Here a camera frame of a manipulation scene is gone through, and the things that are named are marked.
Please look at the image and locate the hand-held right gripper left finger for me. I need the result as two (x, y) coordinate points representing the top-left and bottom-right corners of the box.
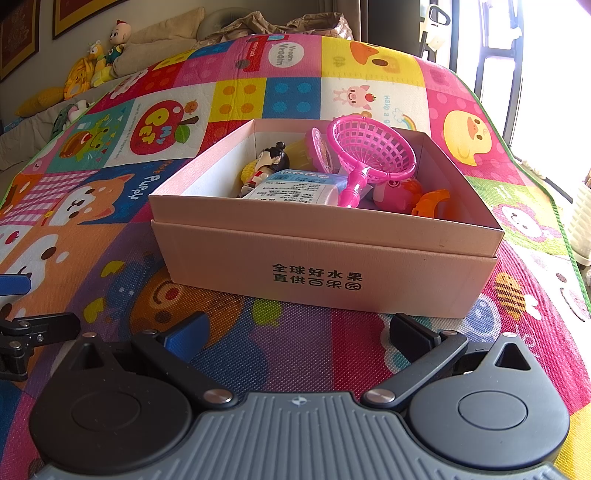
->
(69, 311), (234, 409)

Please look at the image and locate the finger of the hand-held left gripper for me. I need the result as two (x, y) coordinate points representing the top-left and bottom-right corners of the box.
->
(0, 312), (82, 382)
(0, 274), (33, 297)

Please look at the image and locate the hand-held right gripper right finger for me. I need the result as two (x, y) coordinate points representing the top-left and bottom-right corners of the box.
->
(362, 313), (537, 409)

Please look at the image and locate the pink cardboard box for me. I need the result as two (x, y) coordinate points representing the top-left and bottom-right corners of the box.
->
(148, 117), (505, 320)

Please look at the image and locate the black haired doll figure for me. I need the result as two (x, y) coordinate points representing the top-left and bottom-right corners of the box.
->
(237, 141), (291, 199)

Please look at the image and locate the pink toy net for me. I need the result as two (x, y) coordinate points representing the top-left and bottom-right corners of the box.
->
(327, 115), (419, 210)

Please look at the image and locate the pink printed toy disc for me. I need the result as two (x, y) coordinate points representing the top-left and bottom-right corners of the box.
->
(311, 128), (334, 172)

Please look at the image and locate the colourful cartoon play mat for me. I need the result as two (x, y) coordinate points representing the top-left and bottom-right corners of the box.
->
(0, 32), (591, 480)

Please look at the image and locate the orange curved toy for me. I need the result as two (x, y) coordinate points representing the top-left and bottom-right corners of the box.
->
(412, 189), (451, 219)

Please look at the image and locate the pink pig toy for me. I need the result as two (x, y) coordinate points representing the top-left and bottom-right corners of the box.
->
(368, 178), (424, 214)

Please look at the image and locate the beige sofa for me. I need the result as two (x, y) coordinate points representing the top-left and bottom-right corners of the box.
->
(0, 88), (93, 174)

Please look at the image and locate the blue tissue pack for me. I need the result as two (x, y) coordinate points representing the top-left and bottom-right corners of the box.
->
(242, 168), (350, 208)

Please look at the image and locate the green white plush toy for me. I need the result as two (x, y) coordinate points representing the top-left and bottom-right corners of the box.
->
(51, 99), (95, 131)

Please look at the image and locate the yellow cushion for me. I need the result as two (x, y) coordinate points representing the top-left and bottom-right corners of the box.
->
(15, 87), (65, 117)

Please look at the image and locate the white tall planter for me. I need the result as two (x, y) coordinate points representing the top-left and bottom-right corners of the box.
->
(569, 182), (591, 266)

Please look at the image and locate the yellow tiger backpack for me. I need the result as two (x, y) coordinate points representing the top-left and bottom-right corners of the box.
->
(63, 58), (99, 101)

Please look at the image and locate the pale yellow toy cup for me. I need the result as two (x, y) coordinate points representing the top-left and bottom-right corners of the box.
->
(283, 136), (319, 169)

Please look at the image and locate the yellow plush duck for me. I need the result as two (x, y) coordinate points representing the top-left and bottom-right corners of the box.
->
(88, 41), (114, 88)

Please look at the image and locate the red gold framed picture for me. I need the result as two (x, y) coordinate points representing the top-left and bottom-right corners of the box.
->
(0, 0), (41, 82)
(52, 0), (127, 41)

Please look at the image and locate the boy doll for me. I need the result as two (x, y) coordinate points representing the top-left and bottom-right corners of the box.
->
(104, 19), (134, 70)

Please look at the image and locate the beige pillow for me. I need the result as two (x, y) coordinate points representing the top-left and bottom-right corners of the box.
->
(113, 7), (206, 78)

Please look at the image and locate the grey neck pillow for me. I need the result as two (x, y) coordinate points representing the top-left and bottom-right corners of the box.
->
(196, 7), (252, 40)

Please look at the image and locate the brown crumpled blanket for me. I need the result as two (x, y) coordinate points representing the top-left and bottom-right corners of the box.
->
(208, 11), (355, 44)

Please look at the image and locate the white mop handle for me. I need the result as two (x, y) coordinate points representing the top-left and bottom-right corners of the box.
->
(418, 4), (451, 61)

